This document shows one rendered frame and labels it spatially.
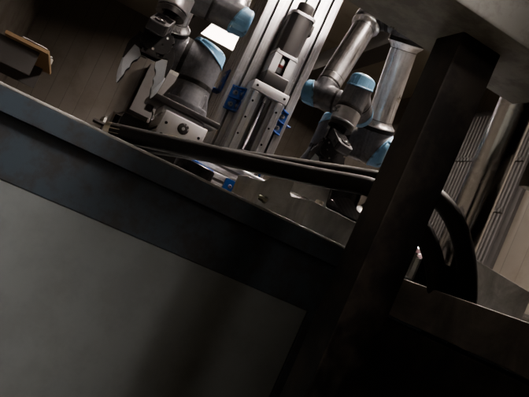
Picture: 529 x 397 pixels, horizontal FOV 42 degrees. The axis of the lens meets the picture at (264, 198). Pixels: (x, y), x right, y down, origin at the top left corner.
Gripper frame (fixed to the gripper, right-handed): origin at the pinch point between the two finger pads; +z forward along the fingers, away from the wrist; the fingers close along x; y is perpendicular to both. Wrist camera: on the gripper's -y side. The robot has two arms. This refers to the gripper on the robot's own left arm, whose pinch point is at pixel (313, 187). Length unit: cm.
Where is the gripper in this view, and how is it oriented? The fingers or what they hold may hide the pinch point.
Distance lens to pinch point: 185.1
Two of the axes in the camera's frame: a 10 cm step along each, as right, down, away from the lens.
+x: -8.4, -4.7, -2.8
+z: -4.4, 8.8, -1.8
